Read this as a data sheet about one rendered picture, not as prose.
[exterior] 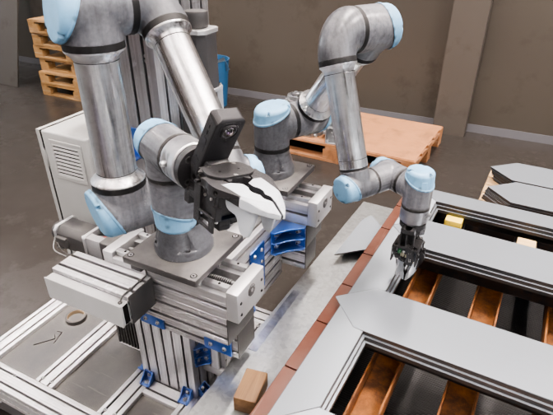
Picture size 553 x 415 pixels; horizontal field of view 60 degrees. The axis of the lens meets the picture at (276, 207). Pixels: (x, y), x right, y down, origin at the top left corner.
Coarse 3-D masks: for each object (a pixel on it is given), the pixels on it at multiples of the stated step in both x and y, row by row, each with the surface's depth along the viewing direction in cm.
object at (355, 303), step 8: (376, 288) 139; (352, 296) 136; (360, 296) 136; (368, 296) 136; (344, 304) 133; (352, 304) 133; (360, 304) 133; (352, 312) 130; (360, 312) 130; (352, 320) 128
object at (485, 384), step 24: (432, 216) 179; (456, 216) 181; (480, 216) 177; (456, 264) 152; (480, 264) 149; (528, 288) 143; (552, 288) 141; (360, 336) 124; (408, 360) 120; (432, 360) 118; (336, 384) 111; (480, 384) 113; (504, 384) 110; (528, 408) 108; (552, 408) 106
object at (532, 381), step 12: (528, 348) 119; (540, 348) 119; (552, 348) 119; (528, 360) 116; (540, 360) 116; (552, 360) 116; (528, 372) 113; (540, 372) 113; (552, 372) 113; (528, 384) 110; (540, 384) 110; (552, 384) 110; (540, 396) 107; (552, 396) 107
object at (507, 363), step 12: (504, 336) 123; (516, 336) 123; (492, 348) 119; (504, 348) 119; (516, 348) 119; (492, 360) 116; (504, 360) 116; (516, 360) 116; (492, 372) 113; (504, 372) 113; (516, 372) 113; (516, 384) 110
